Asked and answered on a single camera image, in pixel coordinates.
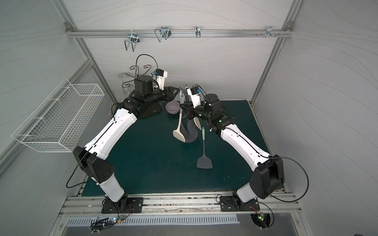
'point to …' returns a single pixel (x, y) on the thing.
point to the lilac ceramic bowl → (173, 107)
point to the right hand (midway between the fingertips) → (180, 103)
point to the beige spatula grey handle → (178, 133)
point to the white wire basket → (57, 122)
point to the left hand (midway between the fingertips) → (177, 89)
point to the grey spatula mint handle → (204, 162)
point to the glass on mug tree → (125, 88)
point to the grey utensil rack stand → (188, 129)
